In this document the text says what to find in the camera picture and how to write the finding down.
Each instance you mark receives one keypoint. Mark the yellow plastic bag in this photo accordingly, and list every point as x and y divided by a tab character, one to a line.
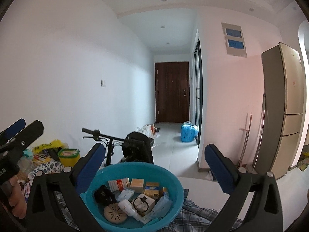
55	144

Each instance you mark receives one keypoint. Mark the white small bottle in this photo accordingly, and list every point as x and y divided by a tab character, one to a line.
129	210

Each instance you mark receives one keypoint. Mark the gold box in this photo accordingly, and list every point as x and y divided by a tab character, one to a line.
152	189

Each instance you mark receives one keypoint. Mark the black small case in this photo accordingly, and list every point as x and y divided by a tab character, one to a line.
104	197

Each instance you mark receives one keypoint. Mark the blue plaid tablecloth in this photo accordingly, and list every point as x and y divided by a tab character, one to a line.
190	218

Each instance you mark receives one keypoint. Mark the dark brown door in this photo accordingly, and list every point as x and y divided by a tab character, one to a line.
172	92

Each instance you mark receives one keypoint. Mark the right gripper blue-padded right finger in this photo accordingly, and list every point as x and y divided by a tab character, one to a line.
265	210

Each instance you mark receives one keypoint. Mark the wall electrical panel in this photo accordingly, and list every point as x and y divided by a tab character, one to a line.
234	40

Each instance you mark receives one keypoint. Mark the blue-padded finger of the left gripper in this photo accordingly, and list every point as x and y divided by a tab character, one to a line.
14	129
22	140

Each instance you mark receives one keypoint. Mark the blue plastic basin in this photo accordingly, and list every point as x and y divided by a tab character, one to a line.
135	170

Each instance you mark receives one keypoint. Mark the blue water bottle pack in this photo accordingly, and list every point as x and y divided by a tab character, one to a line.
189	132

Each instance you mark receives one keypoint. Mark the white pink cotton pad pack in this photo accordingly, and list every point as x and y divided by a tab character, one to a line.
143	204

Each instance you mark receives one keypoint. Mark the black bag on scooter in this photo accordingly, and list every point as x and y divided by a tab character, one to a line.
137	148

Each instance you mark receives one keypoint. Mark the white plastic bag on floor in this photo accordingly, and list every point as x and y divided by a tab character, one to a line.
149	130

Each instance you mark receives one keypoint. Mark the light blue tissue pack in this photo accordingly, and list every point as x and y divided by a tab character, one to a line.
161	208

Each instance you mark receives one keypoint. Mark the white red medicine box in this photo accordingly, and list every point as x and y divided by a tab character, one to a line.
119	184

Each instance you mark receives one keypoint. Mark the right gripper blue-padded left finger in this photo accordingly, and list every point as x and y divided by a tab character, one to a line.
54	202

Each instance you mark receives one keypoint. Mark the beige refrigerator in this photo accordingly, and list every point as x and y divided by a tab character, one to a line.
284	101

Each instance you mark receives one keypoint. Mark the beige round speaker disc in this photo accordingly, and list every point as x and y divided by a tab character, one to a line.
114	214

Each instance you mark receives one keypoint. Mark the yellow container green lid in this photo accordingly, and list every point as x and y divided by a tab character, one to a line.
69	157

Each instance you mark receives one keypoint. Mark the white blue floral tray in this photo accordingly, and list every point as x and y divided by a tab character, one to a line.
50	167

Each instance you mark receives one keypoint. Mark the person's left hand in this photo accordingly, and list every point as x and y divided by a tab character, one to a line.
16	199

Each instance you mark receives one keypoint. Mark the peach square box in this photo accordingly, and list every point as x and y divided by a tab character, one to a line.
137	185

